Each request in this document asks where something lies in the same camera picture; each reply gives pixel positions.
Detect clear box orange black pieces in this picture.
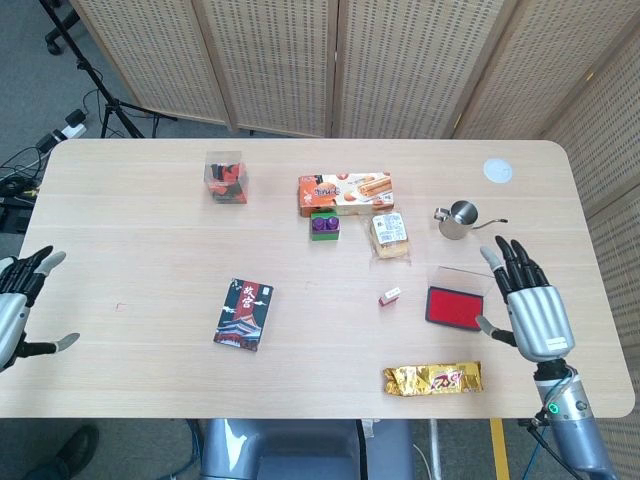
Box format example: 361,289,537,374
203,149,250,206

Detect red ink pad clear lid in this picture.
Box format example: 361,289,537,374
424,265,497,334

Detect white power strip with adapter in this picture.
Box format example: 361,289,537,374
37,109,89,149

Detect black floor cable bundle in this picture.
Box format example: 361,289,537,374
0,144,51,231

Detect wrapped yellow cake slice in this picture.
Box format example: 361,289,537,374
368,209,415,269

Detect grey robot torso base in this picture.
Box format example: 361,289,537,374
199,418,416,480

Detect dark palace print card box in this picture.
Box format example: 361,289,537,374
213,277,275,353

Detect white round table grommet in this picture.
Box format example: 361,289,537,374
482,157,514,184

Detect black tripod stand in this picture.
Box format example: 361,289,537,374
37,0,177,139

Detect wood rattan folding screen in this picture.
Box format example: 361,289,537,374
69,0,640,480

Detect orange egg roll biscuit box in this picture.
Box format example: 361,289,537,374
298,171,396,218

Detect black leather shoe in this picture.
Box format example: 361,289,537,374
37,424,101,480

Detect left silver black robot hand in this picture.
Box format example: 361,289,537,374
0,245,81,374

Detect small steel pitcher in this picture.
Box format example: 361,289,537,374
433,199,509,241

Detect black office chair wheel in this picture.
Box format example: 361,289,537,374
43,9,84,64

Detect purple green toy block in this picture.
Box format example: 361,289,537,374
309,209,342,245

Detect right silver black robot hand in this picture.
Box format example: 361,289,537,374
474,236,575,362

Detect gold foil snack packet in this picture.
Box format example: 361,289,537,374
382,360,484,397

